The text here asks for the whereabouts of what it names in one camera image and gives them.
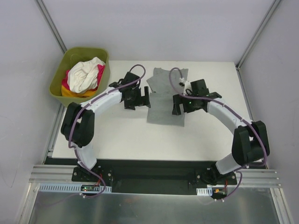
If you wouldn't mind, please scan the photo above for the grey t shirt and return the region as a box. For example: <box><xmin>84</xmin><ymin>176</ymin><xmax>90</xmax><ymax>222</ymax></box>
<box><xmin>147</xmin><ymin>68</ymin><xmax>185</xmax><ymax>127</ymax></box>

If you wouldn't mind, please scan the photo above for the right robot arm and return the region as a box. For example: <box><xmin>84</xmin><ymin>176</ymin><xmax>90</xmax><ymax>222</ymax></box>
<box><xmin>172</xmin><ymin>78</ymin><xmax>270</xmax><ymax>185</ymax></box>

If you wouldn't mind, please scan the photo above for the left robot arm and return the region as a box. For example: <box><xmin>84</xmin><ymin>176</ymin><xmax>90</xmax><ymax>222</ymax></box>
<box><xmin>61</xmin><ymin>71</ymin><xmax>151</xmax><ymax>182</ymax></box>

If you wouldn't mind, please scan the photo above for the pink t shirt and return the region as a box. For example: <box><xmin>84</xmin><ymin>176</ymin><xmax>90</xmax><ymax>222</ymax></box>
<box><xmin>62</xmin><ymin>64</ymin><xmax>105</xmax><ymax>93</ymax></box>

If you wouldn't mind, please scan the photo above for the white t shirt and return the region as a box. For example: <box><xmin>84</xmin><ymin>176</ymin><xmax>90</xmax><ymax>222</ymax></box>
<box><xmin>67</xmin><ymin>57</ymin><xmax>106</xmax><ymax>93</ymax></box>

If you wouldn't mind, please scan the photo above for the green plastic bin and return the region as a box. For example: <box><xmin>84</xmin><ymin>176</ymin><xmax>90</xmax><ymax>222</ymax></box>
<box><xmin>49</xmin><ymin>47</ymin><xmax>110</xmax><ymax>107</ymax></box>

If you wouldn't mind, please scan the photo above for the yellow t shirt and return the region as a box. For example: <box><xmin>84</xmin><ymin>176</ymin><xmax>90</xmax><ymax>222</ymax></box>
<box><xmin>61</xmin><ymin>86</ymin><xmax>97</xmax><ymax>98</ymax></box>

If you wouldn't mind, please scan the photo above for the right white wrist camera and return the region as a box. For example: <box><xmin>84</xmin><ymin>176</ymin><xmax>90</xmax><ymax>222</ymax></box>
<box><xmin>179</xmin><ymin>78</ymin><xmax>192</xmax><ymax>96</ymax></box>

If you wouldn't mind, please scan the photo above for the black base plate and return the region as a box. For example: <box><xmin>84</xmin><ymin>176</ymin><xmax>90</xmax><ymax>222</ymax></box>
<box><xmin>71</xmin><ymin>159</ymin><xmax>238</xmax><ymax>194</ymax></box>

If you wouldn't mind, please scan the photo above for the right slotted cable duct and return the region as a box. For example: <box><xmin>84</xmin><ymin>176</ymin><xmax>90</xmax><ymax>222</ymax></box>
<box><xmin>196</xmin><ymin>187</ymin><xmax>213</xmax><ymax>196</ymax></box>

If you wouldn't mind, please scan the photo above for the slotted cable duct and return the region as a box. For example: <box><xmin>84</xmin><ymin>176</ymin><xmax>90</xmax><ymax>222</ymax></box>
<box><xmin>196</xmin><ymin>187</ymin><xmax>213</xmax><ymax>196</ymax></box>
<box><xmin>39</xmin><ymin>183</ymin><xmax>112</xmax><ymax>194</ymax></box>

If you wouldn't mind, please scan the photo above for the right aluminium frame post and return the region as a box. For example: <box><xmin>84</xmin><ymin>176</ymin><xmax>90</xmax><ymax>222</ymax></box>
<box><xmin>235</xmin><ymin>0</ymin><xmax>283</xmax><ymax>70</ymax></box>

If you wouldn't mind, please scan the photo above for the aluminium frame post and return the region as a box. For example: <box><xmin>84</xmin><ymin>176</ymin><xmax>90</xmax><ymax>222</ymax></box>
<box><xmin>235</xmin><ymin>0</ymin><xmax>283</xmax><ymax>70</ymax></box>
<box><xmin>35</xmin><ymin>0</ymin><xmax>67</xmax><ymax>53</ymax></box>

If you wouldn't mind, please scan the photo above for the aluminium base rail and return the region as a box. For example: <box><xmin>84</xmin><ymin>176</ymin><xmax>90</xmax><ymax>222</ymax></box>
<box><xmin>29</xmin><ymin>164</ymin><xmax>75</xmax><ymax>183</ymax></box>

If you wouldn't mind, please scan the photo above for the left slotted cable duct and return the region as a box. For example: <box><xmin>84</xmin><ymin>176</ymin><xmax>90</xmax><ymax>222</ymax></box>
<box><xmin>39</xmin><ymin>183</ymin><xmax>112</xmax><ymax>194</ymax></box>

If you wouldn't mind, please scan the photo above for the left aluminium frame post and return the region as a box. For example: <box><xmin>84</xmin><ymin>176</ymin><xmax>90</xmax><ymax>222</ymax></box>
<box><xmin>35</xmin><ymin>0</ymin><xmax>67</xmax><ymax>53</ymax></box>

